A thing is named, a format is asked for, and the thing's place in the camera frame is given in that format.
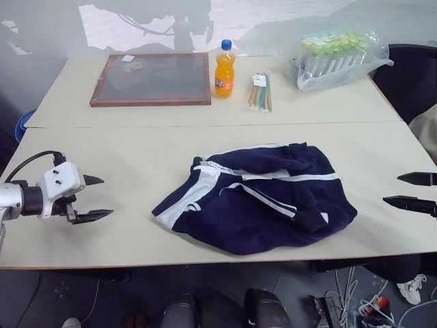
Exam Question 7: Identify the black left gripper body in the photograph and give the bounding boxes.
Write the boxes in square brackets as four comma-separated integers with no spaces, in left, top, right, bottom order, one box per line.
[51,174,88,225]

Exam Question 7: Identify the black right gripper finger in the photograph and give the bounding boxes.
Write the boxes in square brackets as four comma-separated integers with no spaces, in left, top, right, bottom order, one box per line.
[382,195,437,218]
[396,172,437,187]

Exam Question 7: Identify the beige fabric bundle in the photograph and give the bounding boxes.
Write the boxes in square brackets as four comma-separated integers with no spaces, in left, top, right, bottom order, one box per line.
[407,108,437,155]

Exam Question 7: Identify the dark trouser leg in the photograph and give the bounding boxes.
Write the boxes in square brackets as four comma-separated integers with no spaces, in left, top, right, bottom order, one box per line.
[367,254,425,285]

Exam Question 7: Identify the white sneaker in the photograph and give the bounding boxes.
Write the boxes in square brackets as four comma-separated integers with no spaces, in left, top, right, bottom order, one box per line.
[396,273,428,305]

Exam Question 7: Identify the blue round bucket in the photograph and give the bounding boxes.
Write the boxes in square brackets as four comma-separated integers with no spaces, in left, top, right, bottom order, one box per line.
[14,109,37,141]

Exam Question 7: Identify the black mesh office chair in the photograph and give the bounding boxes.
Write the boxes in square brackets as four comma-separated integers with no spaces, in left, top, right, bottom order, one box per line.
[369,43,437,124]

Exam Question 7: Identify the red and white floor object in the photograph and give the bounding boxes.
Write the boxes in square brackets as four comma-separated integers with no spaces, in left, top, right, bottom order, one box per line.
[358,295,391,318]

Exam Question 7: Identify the wood-framed dark board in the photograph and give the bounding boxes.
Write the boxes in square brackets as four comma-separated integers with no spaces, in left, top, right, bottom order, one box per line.
[89,52,212,108]

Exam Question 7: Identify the small clear plastic packet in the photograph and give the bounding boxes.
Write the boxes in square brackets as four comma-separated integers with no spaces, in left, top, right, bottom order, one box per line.
[123,55,144,73]

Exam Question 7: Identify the dark rounded grey shape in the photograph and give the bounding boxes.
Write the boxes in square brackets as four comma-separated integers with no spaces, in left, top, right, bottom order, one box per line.
[162,292,196,328]

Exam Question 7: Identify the black power strip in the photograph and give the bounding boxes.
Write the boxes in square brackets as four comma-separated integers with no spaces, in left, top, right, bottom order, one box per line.
[308,295,343,328]

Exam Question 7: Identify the plastic bag of capped tubes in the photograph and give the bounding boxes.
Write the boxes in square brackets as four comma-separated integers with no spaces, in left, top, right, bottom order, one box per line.
[281,28,395,92]

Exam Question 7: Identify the navy blue white-striped shorts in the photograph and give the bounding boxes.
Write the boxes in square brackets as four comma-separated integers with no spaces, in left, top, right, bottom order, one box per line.
[151,142,358,257]

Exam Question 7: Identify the orange soda bottle blue cap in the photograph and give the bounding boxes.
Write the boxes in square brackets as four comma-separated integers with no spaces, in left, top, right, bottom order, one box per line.
[214,39,236,100]

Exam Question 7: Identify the bag of coloured sticks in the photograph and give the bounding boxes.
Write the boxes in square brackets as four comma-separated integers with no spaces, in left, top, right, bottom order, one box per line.
[242,71,274,114]

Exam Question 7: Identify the dark rounded black shape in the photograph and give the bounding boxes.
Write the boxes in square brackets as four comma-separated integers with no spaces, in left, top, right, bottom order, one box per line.
[244,288,292,328]

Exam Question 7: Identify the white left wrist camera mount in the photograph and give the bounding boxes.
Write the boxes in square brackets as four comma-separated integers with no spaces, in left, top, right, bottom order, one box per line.
[36,161,87,220]

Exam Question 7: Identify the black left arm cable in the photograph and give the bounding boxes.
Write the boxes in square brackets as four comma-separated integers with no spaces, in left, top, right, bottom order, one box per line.
[4,150,67,184]

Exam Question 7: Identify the white floor cable bundle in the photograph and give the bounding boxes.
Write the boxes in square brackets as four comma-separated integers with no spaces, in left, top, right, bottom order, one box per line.
[324,265,368,328]

